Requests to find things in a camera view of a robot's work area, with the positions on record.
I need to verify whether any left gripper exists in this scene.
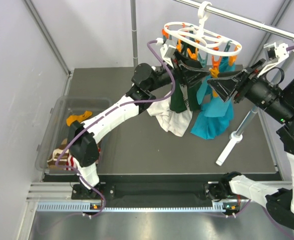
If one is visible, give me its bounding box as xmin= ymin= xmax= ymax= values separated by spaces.
xmin=147 ymin=49 xmax=210 ymax=93

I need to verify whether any orange sock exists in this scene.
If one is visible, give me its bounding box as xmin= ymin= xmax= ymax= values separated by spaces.
xmin=66 ymin=110 xmax=93 ymax=127
xmin=210 ymin=67 xmax=219 ymax=98

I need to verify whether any white clip hanger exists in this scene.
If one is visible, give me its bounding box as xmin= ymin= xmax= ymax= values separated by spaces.
xmin=163 ymin=1 xmax=242 ymax=68

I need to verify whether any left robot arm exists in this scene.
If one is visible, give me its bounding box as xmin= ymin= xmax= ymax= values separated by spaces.
xmin=68 ymin=52 xmax=209 ymax=198

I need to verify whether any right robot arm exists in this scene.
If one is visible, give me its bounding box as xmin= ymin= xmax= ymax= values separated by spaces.
xmin=207 ymin=66 xmax=294 ymax=230

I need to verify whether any blue sock pair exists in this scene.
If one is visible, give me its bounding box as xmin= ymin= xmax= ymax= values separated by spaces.
xmin=190 ymin=57 xmax=235 ymax=140

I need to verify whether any green white sock pair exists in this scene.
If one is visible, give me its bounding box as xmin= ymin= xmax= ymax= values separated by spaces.
xmin=147 ymin=67 xmax=202 ymax=137

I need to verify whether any metal clothes rack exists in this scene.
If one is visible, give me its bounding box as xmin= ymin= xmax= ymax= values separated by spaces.
xmin=132 ymin=1 xmax=294 ymax=163

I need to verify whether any clear plastic bin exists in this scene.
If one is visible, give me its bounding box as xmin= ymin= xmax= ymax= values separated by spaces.
xmin=35 ymin=96 xmax=112 ymax=175

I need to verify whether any red white striped sock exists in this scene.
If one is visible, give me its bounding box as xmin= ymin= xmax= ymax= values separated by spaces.
xmin=66 ymin=147 xmax=101 ymax=171

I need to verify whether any brown white striped sock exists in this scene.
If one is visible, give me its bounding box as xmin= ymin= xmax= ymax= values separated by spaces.
xmin=47 ymin=138 xmax=67 ymax=169

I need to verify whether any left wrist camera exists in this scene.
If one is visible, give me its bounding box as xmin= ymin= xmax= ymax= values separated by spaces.
xmin=160 ymin=44 xmax=176 ymax=64

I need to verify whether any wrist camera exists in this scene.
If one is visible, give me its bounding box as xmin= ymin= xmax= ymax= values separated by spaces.
xmin=258 ymin=42 xmax=289 ymax=76
xmin=160 ymin=44 xmax=176 ymax=64

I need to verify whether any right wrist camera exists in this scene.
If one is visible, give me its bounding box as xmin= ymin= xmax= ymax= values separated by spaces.
xmin=258 ymin=42 xmax=289 ymax=76

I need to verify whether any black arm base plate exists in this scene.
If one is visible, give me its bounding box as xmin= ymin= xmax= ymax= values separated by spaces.
xmin=71 ymin=181 xmax=242 ymax=201

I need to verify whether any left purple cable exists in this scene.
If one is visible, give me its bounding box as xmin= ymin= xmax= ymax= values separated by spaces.
xmin=56 ymin=38 xmax=176 ymax=210

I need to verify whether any slotted cable duct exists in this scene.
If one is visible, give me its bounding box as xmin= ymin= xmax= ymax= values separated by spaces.
xmin=36 ymin=201 xmax=240 ymax=213

